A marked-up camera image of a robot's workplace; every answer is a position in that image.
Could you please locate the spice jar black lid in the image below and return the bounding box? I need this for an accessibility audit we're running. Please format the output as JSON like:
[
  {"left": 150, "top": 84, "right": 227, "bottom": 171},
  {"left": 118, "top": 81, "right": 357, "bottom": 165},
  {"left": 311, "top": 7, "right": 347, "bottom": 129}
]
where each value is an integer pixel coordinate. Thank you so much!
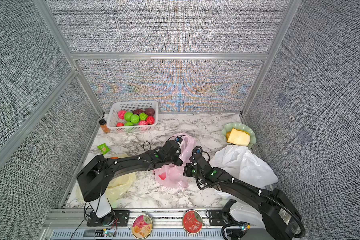
[{"left": 99, "top": 119, "right": 111, "bottom": 134}]

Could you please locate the white plastic basket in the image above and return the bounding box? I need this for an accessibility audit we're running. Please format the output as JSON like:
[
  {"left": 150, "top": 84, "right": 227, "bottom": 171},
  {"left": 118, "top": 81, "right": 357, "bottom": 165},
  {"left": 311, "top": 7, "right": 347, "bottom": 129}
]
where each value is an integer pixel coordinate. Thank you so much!
[{"left": 107, "top": 101, "right": 159, "bottom": 133}]

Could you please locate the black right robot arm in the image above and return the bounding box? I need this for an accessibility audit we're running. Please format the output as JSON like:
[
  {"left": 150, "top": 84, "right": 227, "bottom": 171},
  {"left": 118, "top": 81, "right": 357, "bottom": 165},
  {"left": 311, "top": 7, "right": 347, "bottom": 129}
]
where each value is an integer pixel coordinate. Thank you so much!
[{"left": 184, "top": 153, "right": 306, "bottom": 240}]

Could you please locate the green snack packet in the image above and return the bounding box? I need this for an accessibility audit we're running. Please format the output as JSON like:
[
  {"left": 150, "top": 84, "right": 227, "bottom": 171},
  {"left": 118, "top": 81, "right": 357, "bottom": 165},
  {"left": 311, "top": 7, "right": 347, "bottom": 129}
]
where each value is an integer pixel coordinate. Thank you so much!
[{"left": 97, "top": 143, "right": 110, "bottom": 155}]

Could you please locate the dark purple fruit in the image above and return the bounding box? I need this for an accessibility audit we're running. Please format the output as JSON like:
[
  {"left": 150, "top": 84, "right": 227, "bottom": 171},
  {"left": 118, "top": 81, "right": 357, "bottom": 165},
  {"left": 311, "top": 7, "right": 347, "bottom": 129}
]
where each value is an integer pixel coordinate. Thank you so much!
[
  {"left": 144, "top": 108, "right": 156, "bottom": 117},
  {"left": 133, "top": 109, "right": 144, "bottom": 115}
]

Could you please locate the yellow bread slice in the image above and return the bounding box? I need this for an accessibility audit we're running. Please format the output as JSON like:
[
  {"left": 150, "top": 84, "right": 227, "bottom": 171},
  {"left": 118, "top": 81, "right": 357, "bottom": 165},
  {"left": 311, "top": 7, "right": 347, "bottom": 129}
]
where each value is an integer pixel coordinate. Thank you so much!
[{"left": 226, "top": 128, "right": 251, "bottom": 147}]

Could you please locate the pink plastic bag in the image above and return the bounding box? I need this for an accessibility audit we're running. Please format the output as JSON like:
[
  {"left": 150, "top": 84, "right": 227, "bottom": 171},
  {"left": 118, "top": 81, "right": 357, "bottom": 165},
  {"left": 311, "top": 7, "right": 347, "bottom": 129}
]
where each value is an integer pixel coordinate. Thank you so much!
[{"left": 153, "top": 133, "right": 197, "bottom": 189}]

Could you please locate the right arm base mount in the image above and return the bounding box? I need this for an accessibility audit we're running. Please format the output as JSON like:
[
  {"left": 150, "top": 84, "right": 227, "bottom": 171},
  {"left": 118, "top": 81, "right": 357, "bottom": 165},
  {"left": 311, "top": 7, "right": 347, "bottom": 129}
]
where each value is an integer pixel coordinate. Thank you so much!
[{"left": 206, "top": 200, "right": 251, "bottom": 240}]

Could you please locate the white plastic bag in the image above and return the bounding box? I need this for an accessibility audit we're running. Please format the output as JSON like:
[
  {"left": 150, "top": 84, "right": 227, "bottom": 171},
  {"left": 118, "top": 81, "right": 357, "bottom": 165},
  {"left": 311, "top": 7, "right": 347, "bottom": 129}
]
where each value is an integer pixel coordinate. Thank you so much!
[{"left": 210, "top": 145, "right": 279, "bottom": 188}]

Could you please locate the pink wrinkled fruit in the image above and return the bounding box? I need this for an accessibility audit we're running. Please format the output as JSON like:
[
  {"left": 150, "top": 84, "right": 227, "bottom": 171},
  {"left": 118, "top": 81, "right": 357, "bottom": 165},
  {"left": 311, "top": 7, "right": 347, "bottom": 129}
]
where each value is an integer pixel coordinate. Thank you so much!
[
  {"left": 139, "top": 121, "right": 149, "bottom": 126},
  {"left": 118, "top": 110, "right": 126, "bottom": 120}
]

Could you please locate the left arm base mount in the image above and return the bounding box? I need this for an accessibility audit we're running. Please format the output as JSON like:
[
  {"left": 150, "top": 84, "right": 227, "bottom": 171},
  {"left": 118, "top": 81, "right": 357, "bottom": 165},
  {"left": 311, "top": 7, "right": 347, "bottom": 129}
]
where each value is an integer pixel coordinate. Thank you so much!
[{"left": 87, "top": 210, "right": 131, "bottom": 228}]

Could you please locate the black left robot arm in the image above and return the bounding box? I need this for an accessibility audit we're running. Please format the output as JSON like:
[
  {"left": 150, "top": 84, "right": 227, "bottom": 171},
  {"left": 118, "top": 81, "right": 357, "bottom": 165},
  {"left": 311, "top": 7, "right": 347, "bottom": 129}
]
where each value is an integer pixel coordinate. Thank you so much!
[{"left": 77, "top": 137, "right": 183, "bottom": 219}]

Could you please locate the pink round tin lid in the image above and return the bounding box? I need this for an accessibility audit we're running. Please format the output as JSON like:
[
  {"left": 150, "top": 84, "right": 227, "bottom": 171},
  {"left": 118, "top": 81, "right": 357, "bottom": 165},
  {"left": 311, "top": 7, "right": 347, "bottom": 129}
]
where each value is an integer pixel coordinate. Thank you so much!
[{"left": 132, "top": 214, "right": 153, "bottom": 240}]

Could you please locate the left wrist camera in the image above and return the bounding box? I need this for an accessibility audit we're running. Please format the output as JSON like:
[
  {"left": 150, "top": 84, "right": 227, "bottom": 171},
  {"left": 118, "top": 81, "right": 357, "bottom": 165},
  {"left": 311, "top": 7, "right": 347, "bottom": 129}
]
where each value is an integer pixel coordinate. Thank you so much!
[{"left": 175, "top": 136, "right": 183, "bottom": 143}]

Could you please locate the green glass bowl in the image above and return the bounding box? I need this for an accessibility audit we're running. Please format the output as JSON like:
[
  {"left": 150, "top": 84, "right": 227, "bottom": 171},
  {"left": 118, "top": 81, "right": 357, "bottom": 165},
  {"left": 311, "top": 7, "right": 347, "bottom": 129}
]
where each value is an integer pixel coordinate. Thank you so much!
[{"left": 222, "top": 122, "right": 257, "bottom": 149}]

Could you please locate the yellow plastic bag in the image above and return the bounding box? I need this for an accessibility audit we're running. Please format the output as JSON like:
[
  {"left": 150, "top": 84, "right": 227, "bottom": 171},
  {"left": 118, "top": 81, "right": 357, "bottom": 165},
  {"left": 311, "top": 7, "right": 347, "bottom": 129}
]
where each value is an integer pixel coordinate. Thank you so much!
[{"left": 75, "top": 155, "right": 138, "bottom": 203}]

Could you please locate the green wrinkled fruit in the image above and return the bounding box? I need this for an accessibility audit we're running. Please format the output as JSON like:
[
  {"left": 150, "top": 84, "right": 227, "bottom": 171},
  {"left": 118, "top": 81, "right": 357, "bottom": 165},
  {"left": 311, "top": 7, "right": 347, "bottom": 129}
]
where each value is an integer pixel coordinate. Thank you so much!
[
  {"left": 130, "top": 115, "right": 140, "bottom": 125},
  {"left": 139, "top": 113, "right": 149, "bottom": 121},
  {"left": 124, "top": 112, "right": 134, "bottom": 122},
  {"left": 124, "top": 122, "right": 134, "bottom": 127}
]

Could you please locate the red round tin lid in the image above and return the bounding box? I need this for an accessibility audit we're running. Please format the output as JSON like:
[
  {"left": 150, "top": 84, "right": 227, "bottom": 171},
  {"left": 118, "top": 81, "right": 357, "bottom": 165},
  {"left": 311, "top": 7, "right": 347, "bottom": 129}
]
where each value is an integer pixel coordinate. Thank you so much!
[{"left": 182, "top": 210, "right": 203, "bottom": 234}]

